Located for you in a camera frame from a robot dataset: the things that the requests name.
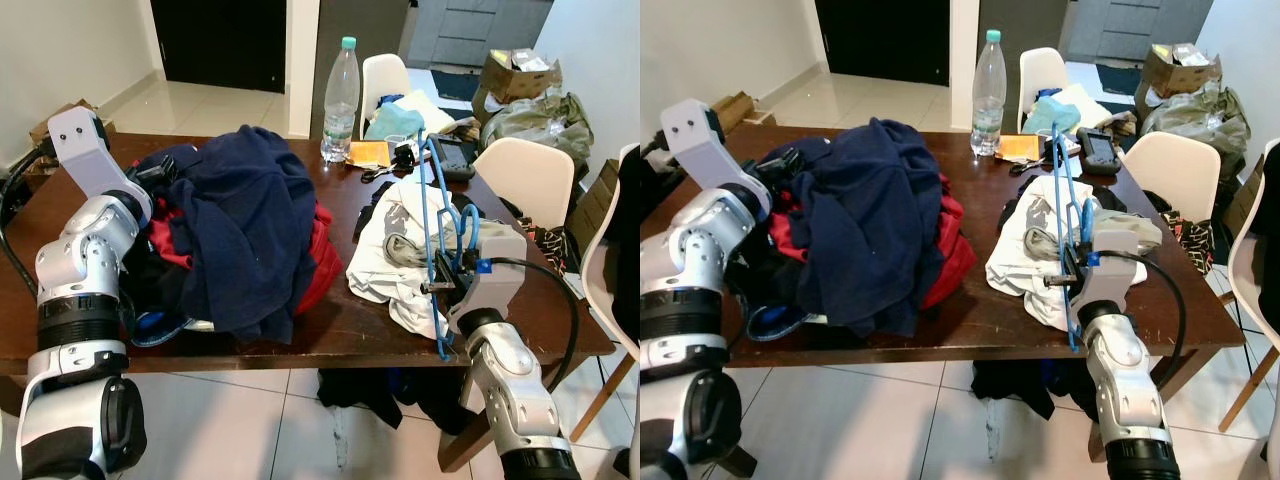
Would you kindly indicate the blue plastic clothes hanger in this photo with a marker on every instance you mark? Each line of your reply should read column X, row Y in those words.
column 1074, row 320
column 440, row 330

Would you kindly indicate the navy blue garment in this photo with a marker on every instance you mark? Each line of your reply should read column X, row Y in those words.
column 240, row 220
column 870, row 220

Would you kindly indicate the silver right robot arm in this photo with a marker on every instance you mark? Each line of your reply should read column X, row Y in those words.
column 1125, row 380
column 510, row 390

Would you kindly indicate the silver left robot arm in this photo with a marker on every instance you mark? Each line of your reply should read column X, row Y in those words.
column 85, row 250
column 700, row 240

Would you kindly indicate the grey cloth piece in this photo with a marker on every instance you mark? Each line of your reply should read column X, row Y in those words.
column 400, row 250
column 1040, row 245

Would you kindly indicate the white garment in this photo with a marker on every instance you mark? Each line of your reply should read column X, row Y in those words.
column 1020, row 275
column 385, row 280

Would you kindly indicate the cardboard box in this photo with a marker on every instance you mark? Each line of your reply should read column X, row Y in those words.
column 510, row 85
column 745, row 108
column 1170, row 80
column 40, row 128

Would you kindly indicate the patterned cloth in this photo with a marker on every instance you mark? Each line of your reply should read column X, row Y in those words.
column 1190, row 240
column 550, row 250

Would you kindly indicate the black garment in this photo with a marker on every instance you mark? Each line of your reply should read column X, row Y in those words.
column 360, row 390
column 1010, row 385
column 765, row 280
column 150, row 290

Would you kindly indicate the small black gadget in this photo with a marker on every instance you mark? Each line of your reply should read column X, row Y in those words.
column 1030, row 165
column 403, row 158

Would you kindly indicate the white plastic chair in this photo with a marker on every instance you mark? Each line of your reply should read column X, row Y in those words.
column 1040, row 75
column 1170, row 175
column 525, row 180
column 605, row 280
column 1240, row 260
column 385, row 80

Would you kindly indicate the black handheld device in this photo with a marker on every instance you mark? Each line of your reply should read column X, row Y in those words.
column 1098, row 150
column 455, row 155

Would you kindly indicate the dark wooden table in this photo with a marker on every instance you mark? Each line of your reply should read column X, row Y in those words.
column 965, row 330
column 345, row 335

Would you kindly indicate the red jacket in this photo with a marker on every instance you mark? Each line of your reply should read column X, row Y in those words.
column 322, row 260
column 955, row 250

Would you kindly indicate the orange packet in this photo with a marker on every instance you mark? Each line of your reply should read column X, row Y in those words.
column 1020, row 147
column 368, row 153

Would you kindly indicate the blue trimmed black item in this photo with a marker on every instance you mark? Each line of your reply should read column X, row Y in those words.
column 775, row 322
column 160, row 328

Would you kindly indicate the black door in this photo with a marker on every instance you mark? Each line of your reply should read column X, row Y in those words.
column 220, row 40
column 880, row 40

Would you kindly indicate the teal cloth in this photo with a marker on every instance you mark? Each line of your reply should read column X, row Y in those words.
column 1050, row 115
column 395, row 122

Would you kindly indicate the cream cushion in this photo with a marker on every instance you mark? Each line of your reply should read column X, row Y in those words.
column 1088, row 100
column 430, row 108

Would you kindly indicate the olive green jacket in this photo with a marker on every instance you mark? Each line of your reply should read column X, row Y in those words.
column 545, row 125
column 1200, row 120

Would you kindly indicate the clear plastic water bottle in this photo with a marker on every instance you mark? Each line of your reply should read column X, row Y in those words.
column 340, row 110
column 990, row 100

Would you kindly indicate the grey drawer cabinet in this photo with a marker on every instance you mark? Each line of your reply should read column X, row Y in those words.
column 470, row 30
column 1130, row 28

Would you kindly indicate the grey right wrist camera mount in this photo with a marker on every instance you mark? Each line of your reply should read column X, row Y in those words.
column 495, row 280
column 1110, row 275

